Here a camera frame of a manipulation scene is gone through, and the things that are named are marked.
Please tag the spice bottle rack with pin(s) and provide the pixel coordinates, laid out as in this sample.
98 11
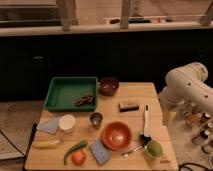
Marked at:
189 130

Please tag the green plastic tray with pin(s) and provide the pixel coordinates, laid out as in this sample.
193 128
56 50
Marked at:
65 92

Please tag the green chili pepper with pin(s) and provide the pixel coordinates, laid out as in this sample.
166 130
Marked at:
79 145

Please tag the dark grapes bunch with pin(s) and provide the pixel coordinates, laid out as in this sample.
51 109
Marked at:
86 99

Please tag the dark red bowl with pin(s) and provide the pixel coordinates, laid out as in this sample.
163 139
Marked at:
108 86

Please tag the green cup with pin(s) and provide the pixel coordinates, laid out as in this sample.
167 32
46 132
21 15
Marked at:
153 150

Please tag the metal spoon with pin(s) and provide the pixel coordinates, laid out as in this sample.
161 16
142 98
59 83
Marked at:
126 154

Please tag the whiteboard eraser block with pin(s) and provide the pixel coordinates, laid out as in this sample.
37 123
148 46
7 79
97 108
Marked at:
125 106

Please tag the white paper cup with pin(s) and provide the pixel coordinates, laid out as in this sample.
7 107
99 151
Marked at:
67 123

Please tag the grey blue cloth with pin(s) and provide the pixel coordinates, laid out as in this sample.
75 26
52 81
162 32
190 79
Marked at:
50 126

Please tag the orange carrot piece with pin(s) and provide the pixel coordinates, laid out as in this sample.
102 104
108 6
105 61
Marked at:
78 157

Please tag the orange bowl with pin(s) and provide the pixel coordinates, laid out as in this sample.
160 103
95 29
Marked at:
116 136

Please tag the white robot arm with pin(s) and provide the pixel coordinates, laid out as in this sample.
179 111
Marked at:
186 83

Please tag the blue sponge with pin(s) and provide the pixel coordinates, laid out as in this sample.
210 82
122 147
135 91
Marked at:
100 153

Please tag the small metal cup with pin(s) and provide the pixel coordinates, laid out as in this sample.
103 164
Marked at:
96 120

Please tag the white handled brush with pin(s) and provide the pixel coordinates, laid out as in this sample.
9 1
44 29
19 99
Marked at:
145 133

